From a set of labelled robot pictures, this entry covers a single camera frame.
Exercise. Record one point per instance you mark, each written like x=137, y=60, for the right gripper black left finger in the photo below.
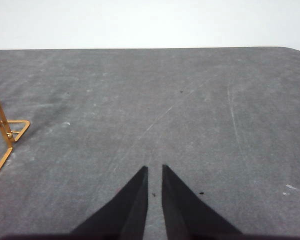
x=125, y=212

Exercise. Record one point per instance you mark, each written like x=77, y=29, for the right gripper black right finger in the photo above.
x=185, y=212

